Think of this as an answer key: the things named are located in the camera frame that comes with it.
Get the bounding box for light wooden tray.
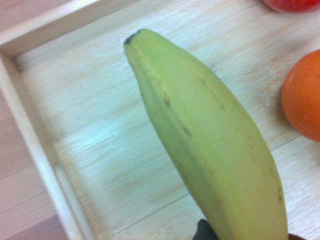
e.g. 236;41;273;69
0;0;320;240

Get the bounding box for large orange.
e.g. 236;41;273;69
281;49;320;143

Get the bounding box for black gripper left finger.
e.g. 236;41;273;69
194;218;221;240

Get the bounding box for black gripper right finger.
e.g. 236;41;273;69
287;232;307;240

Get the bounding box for yellow banana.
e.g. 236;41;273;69
123;28;290;240

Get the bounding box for red apple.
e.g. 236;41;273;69
261;0;320;14

